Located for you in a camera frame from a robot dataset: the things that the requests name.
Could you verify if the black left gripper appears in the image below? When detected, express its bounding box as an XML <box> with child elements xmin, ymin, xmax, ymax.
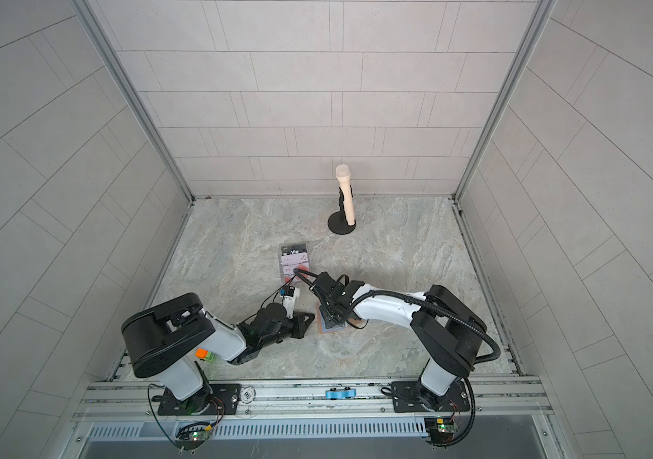
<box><xmin>259</xmin><ymin>313</ymin><xmax>319</xmax><ymax>350</ymax></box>

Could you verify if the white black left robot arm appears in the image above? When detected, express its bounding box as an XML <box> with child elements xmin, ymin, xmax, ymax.
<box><xmin>121</xmin><ymin>293</ymin><xmax>316</xmax><ymax>402</ymax></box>

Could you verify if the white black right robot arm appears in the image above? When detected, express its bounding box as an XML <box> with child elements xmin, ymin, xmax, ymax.
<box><xmin>309</xmin><ymin>272</ymin><xmax>502</xmax><ymax>398</ymax></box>

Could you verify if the clear plastic package box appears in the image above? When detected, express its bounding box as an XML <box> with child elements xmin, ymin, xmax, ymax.
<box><xmin>278</xmin><ymin>243</ymin><xmax>310</xmax><ymax>283</ymax></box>

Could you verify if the black round microphone stand base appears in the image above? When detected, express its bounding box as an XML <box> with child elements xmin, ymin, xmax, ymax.
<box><xmin>327</xmin><ymin>189</ymin><xmax>356</xmax><ymax>235</ymax></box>

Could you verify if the orange green toy car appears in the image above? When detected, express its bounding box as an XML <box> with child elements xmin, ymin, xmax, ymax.
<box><xmin>194</xmin><ymin>348</ymin><xmax>217</xmax><ymax>363</ymax></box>

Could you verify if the white ventilation grille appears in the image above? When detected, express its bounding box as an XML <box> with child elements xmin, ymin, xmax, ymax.
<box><xmin>88</xmin><ymin>417</ymin><xmax>428</xmax><ymax>441</ymax></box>

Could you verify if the black corrugated cable conduit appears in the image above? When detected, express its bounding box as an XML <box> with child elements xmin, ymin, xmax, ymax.
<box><xmin>293</xmin><ymin>268</ymin><xmax>502</xmax><ymax>365</ymax></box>

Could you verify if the aluminium front rail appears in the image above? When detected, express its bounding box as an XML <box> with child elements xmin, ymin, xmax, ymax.
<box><xmin>71</xmin><ymin>374</ymin><xmax>553</xmax><ymax>422</ymax></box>

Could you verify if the blue clip on rail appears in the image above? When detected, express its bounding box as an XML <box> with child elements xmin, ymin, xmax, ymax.
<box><xmin>326</xmin><ymin>386</ymin><xmax>356</xmax><ymax>400</ymax></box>

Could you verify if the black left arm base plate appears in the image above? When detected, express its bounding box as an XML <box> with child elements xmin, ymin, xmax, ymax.
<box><xmin>152</xmin><ymin>384</ymin><xmax>242</xmax><ymax>416</ymax></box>

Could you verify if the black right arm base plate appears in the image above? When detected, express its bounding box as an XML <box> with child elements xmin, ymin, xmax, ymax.
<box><xmin>381</xmin><ymin>380</ymin><xmax>472</xmax><ymax>413</ymax></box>

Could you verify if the left circuit board with wires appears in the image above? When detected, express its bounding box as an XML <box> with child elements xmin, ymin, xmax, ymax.
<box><xmin>175</xmin><ymin>422</ymin><xmax>215</xmax><ymax>451</ymax></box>

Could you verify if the circuit board with wires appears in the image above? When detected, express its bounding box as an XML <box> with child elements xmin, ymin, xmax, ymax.
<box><xmin>175</xmin><ymin>422</ymin><xmax>215</xmax><ymax>451</ymax></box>
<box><xmin>424</xmin><ymin>417</ymin><xmax>459</xmax><ymax>447</ymax></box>

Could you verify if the right circuit board with wires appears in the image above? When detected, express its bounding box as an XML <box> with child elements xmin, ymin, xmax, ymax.
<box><xmin>424</xmin><ymin>417</ymin><xmax>459</xmax><ymax>447</ymax></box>

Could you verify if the aluminium corner frame post right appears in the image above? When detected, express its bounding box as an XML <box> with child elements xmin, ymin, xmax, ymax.
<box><xmin>454</xmin><ymin>0</ymin><xmax>556</xmax><ymax>204</ymax></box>

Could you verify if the aluminium corner frame post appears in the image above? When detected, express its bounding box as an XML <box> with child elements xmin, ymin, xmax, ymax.
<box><xmin>454</xmin><ymin>0</ymin><xmax>556</xmax><ymax>204</ymax></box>
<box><xmin>70</xmin><ymin>0</ymin><xmax>195</xmax><ymax>205</ymax></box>

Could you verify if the aluminium corner frame post left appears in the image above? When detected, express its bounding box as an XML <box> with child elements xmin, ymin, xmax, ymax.
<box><xmin>70</xmin><ymin>0</ymin><xmax>195</xmax><ymax>205</ymax></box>

